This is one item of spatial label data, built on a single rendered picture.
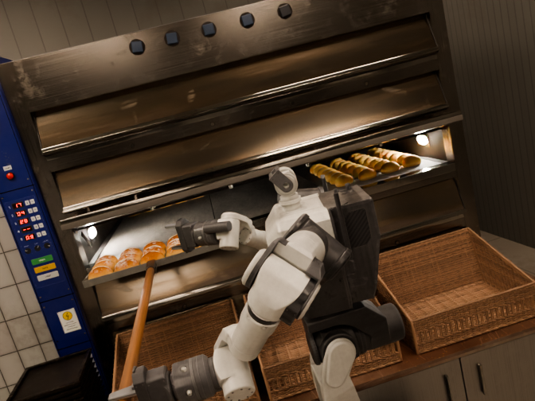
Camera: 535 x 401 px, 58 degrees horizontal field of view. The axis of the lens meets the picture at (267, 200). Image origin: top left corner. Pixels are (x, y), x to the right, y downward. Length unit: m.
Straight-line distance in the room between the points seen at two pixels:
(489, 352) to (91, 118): 1.89
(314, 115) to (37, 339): 1.61
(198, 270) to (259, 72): 0.95
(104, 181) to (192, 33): 0.74
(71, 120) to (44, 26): 2.98
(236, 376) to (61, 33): 4.41
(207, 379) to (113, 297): 1.36
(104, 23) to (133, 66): 2.92
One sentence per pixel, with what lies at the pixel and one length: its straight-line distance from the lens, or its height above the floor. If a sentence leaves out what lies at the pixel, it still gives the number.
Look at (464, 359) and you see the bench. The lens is 2.17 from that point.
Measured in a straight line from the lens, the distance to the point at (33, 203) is 2.28.
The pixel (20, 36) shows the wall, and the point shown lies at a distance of 5.19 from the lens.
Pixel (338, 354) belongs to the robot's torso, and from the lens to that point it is 1.45.
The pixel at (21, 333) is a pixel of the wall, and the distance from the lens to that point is 2.51.
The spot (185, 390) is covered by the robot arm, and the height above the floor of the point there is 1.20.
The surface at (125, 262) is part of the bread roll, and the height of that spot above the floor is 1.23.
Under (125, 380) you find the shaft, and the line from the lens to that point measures 1.17.
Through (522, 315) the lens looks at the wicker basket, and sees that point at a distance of 2.29.
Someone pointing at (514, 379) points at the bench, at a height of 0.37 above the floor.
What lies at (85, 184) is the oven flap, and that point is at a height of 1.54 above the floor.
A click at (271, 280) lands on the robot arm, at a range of 0.87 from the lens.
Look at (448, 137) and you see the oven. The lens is 2.52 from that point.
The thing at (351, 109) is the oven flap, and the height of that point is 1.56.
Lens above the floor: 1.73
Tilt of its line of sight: 12 degrees down
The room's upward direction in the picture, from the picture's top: 15 degrees counter-clockwise
